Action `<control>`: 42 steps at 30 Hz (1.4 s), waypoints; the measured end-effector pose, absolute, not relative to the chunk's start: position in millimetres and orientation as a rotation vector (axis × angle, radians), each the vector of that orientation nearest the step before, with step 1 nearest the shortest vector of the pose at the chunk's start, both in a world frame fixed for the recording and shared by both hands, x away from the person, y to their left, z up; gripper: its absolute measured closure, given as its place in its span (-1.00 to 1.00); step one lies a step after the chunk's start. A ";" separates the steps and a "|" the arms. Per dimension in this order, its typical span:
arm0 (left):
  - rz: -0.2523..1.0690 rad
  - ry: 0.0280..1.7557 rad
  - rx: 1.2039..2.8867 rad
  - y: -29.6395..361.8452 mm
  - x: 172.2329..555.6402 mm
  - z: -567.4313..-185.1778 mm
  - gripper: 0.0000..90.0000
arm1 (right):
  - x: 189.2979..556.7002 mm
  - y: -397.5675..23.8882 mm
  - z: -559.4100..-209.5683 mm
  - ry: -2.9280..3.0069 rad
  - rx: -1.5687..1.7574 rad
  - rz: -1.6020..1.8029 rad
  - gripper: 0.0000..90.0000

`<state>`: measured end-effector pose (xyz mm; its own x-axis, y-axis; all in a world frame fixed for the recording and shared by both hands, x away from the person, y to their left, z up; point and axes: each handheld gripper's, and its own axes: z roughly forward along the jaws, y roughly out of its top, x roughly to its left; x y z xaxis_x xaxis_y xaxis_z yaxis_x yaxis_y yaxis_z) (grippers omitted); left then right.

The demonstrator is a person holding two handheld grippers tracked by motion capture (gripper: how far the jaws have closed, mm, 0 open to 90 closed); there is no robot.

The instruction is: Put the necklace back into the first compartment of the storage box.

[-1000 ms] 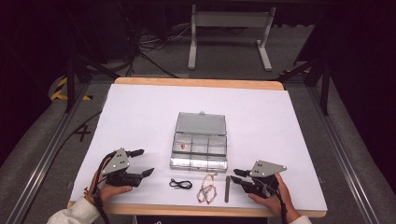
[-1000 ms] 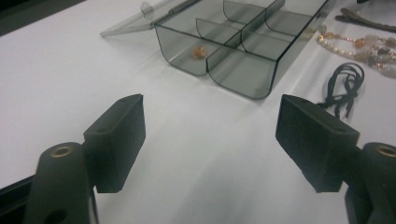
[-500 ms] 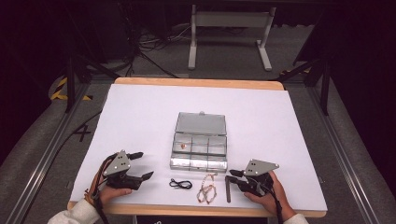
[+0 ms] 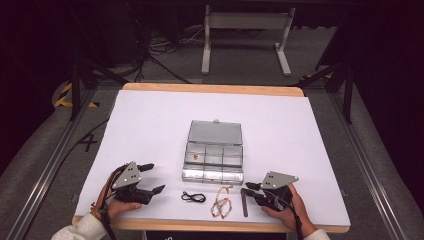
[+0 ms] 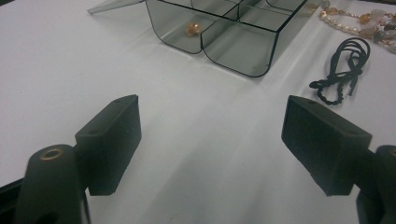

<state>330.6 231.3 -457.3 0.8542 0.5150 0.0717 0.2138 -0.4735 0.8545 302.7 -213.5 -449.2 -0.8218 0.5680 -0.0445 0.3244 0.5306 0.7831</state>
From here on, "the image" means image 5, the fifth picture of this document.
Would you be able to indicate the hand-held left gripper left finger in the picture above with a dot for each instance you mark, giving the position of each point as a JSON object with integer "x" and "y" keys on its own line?
{"x": 109, "y": 146}

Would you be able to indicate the white table cover sheet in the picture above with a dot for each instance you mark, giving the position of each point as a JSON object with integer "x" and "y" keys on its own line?
{"x": 202, "y": 140}

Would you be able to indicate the clear compartment storage box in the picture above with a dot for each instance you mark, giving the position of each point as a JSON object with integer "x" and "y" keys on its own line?
{"x": 239, "y": 46}

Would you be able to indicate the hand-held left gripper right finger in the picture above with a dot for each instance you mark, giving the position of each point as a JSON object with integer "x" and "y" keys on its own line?
{"x": 323, "y": 146}

